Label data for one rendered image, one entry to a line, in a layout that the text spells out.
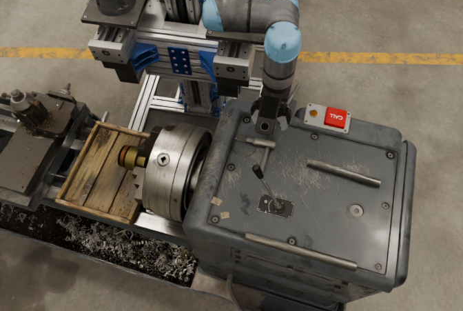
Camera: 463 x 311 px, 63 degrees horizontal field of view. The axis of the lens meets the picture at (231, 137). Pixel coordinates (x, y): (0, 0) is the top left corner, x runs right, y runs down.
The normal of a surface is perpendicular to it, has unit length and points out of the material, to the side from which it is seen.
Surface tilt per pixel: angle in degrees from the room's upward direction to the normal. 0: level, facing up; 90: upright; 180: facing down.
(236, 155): 0
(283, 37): 0
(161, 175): 30
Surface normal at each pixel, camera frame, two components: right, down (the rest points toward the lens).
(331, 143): -0.01, -0.47
